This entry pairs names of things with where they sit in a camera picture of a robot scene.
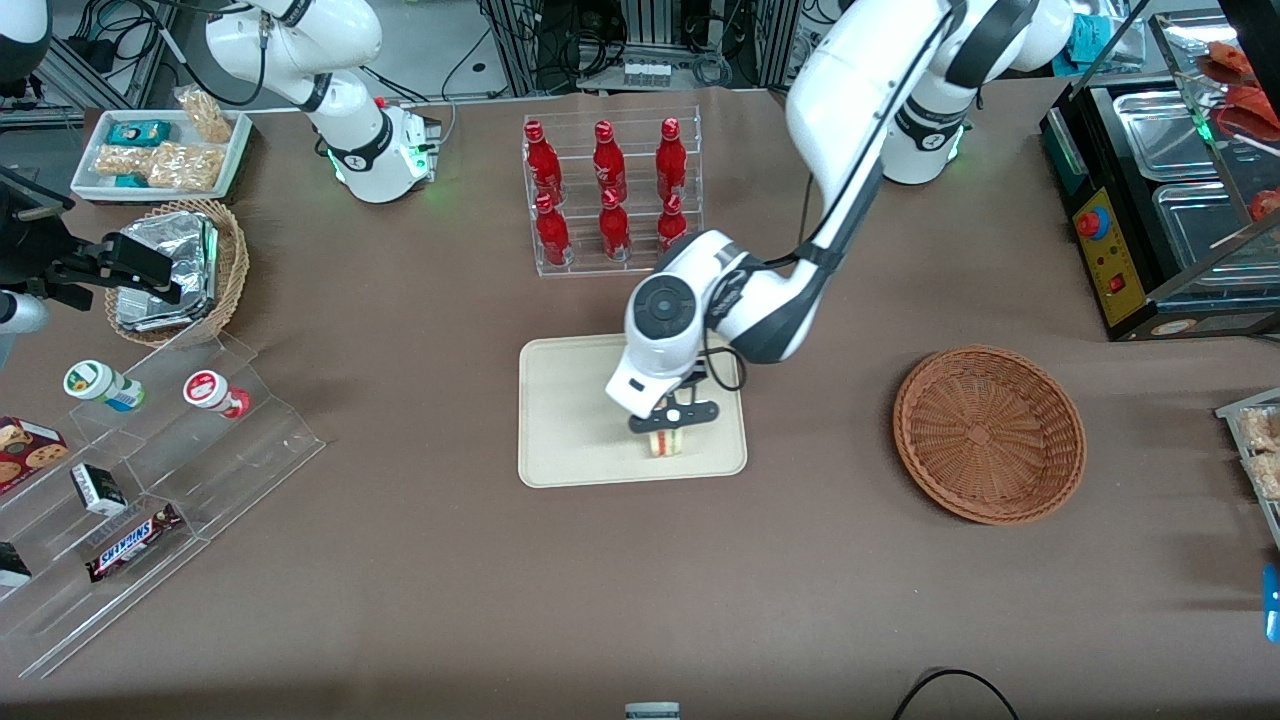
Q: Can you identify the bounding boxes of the orange fried food piece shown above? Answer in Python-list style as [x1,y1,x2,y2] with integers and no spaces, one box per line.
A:
[1203,40,1253,83]
[1213,86,1280,143]

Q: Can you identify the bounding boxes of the clear acrylic snack tray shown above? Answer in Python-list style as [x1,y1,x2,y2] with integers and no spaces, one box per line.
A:
[1215,388,1280,551]

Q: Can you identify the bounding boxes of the teal plastic bag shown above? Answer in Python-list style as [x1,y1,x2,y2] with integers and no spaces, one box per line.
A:
[1065,12,1147,67]

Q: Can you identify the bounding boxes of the snickers chocolate bar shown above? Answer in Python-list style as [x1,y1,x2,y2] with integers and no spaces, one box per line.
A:
[85,503,184,584]

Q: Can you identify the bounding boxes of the black floor cable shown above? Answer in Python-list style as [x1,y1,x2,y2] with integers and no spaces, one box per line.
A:
[890,668,1021,720]

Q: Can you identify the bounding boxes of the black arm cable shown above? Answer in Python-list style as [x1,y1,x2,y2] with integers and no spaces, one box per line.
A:
[698,172,816,393]

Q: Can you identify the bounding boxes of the round brown wicker basket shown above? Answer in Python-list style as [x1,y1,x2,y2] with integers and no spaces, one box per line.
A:
[893,345,1088,526]

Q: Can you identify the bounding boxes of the white rectangular snack tray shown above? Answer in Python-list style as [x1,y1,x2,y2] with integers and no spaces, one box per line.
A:
[70,108,253,204]

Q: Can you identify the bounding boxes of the silver foil wrapped packs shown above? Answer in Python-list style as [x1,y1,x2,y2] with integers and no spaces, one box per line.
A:
[116,212,220,332]

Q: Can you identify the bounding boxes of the steel food pan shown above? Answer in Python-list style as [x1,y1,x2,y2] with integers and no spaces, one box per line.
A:
[1113,90,1241,184]
[1153,182,1280,288]

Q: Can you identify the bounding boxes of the clear bag of crackers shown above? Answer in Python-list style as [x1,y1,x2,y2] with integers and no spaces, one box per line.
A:
[147,140,227,192]
[94,145,152,180]

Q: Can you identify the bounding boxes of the red cookie box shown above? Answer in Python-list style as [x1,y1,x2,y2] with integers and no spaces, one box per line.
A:
[0,415,70,497]

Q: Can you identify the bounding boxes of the green lid yogurt cup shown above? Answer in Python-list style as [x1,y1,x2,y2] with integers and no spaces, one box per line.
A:
[63,360,146,413]

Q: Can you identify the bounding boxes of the clear bag of peanuts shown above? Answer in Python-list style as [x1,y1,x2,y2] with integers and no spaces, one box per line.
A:
[175,87,235,145]

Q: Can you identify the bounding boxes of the red lid yogurt cup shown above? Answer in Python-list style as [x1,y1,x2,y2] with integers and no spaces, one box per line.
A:
[183,370,252,420]

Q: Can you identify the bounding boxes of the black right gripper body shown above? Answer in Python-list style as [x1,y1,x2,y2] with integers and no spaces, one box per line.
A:
[0,165,79,291]

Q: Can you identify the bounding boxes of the clear acrylic step display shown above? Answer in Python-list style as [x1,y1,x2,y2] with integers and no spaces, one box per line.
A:
[0,330,327,681]

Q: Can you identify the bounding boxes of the red cola bottle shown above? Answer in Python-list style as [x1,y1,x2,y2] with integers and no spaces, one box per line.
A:
[657,193,689,254]
[655,117,689,201]
[525,120,562,207]
[535,193,574,268]
[592,120,627,201]
[598,188,633,262]

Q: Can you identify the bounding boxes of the tan wicker basket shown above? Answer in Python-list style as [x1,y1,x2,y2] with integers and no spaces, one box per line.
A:
[105,198,250,349]

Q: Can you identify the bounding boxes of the puffed rice snack pieces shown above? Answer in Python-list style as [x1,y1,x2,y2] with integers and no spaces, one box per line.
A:
[1238,405,1280,501]

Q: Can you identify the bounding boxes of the clear acrylic bottle rack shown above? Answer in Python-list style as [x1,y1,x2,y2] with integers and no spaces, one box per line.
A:
[522,105,704,279]

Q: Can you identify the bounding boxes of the small black white carton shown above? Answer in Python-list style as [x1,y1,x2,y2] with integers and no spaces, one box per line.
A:
[70,462,129,518]

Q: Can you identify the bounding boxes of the black food warmer yellow panel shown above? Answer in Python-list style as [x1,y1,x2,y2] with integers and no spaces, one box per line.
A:
[1038,10,1280,343]

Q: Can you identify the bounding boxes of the cream rectangular plastic tray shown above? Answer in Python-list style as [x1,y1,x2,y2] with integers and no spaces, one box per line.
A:
[517,335,749,489]

